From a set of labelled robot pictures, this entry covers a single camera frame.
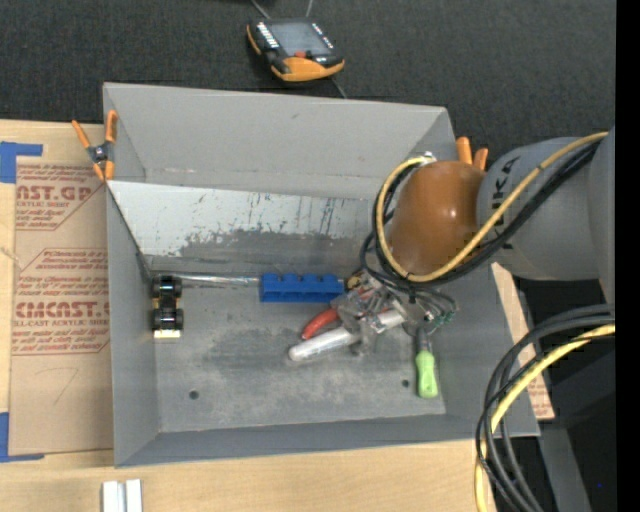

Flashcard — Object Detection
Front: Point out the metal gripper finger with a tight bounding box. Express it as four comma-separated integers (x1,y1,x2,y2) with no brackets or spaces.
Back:
338,298,363,328
349,327,378,357

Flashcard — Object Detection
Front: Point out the white plastic tube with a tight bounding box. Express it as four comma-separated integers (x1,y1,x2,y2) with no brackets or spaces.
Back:
288,309,407,364

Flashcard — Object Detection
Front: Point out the blue toy brick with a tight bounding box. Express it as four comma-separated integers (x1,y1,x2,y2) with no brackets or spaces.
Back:
258,272,347,304

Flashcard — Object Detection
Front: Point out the grey metal bin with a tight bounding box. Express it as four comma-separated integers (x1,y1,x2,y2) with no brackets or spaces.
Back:
102,82,542,469

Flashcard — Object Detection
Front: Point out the clear glass rod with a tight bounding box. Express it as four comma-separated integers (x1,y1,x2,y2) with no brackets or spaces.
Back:
179,273,262,289

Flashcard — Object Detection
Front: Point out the black toy car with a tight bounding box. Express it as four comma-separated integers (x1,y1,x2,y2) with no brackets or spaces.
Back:
151,273,186,344

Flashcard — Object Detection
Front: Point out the brown cardboard board red print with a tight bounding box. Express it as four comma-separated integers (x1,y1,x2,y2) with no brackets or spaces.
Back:
0,118,117,464

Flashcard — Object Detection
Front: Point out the red tool handle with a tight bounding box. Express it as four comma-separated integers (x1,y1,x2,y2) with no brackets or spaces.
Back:
301,306,342,341

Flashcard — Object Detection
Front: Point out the green handled screwdriver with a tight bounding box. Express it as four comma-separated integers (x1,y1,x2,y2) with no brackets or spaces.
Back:
414,327,441,400

